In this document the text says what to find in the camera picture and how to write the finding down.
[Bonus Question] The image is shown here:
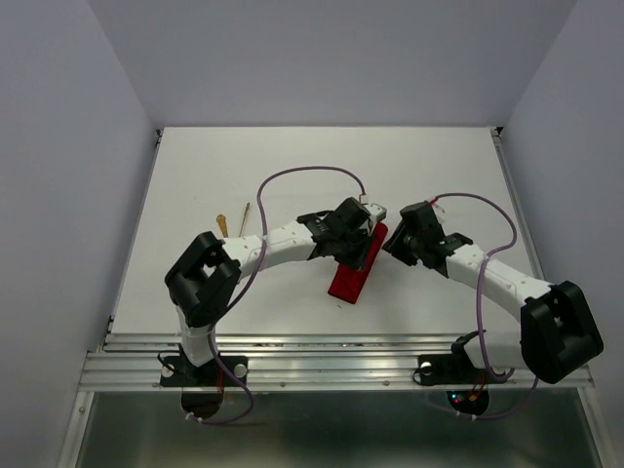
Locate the red cloth napkin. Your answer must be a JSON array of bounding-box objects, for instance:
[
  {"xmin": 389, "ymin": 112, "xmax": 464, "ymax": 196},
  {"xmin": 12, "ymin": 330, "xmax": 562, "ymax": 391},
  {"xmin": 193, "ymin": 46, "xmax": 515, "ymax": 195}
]
[{"xmin": 328, "ymin": 222, "xmax": 388, "ymax": 304}]

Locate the gold knife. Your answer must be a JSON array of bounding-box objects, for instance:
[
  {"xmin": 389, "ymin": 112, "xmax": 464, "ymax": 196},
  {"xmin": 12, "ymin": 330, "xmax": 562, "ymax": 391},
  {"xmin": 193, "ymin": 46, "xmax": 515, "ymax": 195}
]
[{"xmin": 216, "ymin": 214, "xmax": 229, "ymax": 238}]

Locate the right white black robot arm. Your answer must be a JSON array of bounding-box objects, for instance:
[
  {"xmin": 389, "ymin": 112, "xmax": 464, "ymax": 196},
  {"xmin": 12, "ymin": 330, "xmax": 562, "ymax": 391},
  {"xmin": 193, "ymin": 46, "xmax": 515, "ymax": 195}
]
[{"xmin": 383, "ymin": 201, "xmax": 605, "ymax": 386}]

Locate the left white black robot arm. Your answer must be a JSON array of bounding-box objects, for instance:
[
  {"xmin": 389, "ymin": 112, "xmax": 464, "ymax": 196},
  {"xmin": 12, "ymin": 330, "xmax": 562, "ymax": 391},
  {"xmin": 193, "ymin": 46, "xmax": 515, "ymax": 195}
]
[{"xmin": 161, "ymin": 197, "xmax": 387, "ymax": 386}]

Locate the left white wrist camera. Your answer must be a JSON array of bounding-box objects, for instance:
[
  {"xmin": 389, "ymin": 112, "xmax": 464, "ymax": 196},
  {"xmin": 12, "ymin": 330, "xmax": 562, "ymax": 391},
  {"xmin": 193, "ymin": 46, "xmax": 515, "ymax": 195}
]
[{"xmin": 364, "ymin": 203, "xmax": 387, "ymax": 224}]

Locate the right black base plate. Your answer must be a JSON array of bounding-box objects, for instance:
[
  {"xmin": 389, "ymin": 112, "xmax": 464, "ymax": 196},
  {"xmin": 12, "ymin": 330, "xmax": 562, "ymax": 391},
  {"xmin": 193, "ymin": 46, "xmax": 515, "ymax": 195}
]
[{"xmin": 412, "ymin": 354, "xmax": 495, "ymax": 386}]

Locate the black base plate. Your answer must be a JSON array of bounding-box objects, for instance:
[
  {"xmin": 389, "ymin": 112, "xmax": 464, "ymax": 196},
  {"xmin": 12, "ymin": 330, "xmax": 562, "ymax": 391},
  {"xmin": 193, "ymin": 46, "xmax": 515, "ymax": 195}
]
[
  {"xmin": 157, "ymin": 354, "xmax": 239, "ymax": 388},
  {"xmin": 412, "ymin": 354, "xmax": 495, "ymax": 386}
]

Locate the aluminium mounting rail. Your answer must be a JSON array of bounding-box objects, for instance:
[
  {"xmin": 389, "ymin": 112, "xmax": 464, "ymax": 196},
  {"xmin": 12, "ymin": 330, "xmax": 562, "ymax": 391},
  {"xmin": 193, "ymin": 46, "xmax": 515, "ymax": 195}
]
[{"xmin": 77, "ymin": 333, "xmax": 597, "ymax": 391}]

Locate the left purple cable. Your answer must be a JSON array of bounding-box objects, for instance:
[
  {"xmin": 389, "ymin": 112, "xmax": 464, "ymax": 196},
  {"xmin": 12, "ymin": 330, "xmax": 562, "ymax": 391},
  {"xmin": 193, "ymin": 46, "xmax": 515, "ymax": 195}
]
[{"xmin": 186, "ymin": 167, "xmax": 370, "ymax": 424}]

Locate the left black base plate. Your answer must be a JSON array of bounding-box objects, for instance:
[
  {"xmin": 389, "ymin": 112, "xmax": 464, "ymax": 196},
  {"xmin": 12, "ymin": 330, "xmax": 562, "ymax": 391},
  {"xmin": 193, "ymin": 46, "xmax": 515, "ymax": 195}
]
[{"xmin": 157, "ymin": 354, "xmax": 239, "ymax": 388}]

